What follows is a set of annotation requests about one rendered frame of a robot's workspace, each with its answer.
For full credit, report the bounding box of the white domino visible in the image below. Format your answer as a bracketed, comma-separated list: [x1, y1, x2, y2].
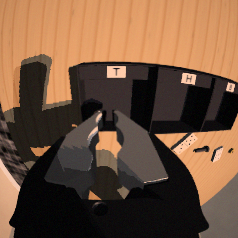
[172, 133, 197, 154]

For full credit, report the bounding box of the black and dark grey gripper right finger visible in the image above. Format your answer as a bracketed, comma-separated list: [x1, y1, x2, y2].
[112, 109, 209, 233]

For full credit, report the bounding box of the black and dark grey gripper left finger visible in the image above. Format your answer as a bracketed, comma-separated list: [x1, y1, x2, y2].
[9, 110, 106, 228]

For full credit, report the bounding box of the peach and black domino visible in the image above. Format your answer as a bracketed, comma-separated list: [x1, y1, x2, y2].
[212, 146, 224, 162]

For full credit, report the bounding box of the black rack of bins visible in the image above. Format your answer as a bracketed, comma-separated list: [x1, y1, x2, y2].
[77, 61, 238, 134]

